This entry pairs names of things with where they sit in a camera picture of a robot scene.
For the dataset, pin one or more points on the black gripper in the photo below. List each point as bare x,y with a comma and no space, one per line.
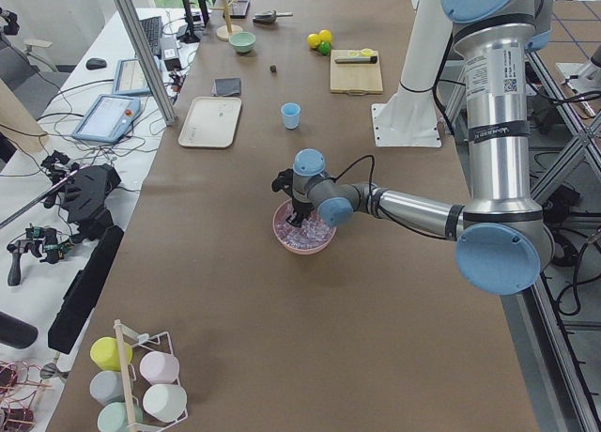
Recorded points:
300,204

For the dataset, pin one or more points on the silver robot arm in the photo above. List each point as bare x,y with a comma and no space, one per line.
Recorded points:
501,241

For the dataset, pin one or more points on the pile of ice cubes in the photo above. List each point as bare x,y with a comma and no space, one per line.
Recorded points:
313,233

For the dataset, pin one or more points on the light blue plastic cup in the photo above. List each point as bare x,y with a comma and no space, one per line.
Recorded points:
290,113

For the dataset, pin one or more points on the wooden cup tree stand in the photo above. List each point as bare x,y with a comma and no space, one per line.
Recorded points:
228,30

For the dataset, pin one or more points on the pink cup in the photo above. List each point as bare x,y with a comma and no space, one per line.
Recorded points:
159,367

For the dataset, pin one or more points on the metal ice scoop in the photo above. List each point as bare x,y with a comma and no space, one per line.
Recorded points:
270,16

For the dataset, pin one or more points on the white cup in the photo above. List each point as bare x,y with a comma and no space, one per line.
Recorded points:
165,402

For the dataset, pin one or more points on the white cup rack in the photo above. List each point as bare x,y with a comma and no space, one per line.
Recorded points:
132,347

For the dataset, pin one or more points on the yellow cup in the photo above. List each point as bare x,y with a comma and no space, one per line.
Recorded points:
104,354

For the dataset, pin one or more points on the grey cup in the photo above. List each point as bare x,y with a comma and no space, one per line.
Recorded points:
106,387

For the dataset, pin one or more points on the mint cup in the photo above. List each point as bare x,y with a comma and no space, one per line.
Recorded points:
113,418

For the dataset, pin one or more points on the pink bowl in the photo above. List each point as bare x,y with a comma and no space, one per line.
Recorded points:
279,214

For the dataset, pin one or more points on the cream rabbit tray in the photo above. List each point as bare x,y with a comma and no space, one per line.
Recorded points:
211,122

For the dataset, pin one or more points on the wooden cutting board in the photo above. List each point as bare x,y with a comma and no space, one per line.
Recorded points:
356,79

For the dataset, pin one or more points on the green lime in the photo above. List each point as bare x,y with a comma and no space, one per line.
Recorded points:
324,48

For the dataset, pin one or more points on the yellow lemon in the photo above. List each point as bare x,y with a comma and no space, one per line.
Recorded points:
325,35
313,40

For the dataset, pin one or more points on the mint green bowl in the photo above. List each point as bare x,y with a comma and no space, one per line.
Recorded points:
242,42

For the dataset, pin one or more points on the blue teach pendant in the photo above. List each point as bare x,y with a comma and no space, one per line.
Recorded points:
108,119
130,79

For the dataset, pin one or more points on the black keyboard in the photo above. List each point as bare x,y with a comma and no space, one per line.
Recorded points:
152,28

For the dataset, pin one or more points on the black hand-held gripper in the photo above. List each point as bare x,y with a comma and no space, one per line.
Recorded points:
42,243

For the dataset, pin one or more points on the black computer mouse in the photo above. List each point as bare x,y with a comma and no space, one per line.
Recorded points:
95,63

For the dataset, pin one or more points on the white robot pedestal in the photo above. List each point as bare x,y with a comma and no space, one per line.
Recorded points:
409,118

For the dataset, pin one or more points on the aluminium frame post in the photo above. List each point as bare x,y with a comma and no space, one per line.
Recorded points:
129,17

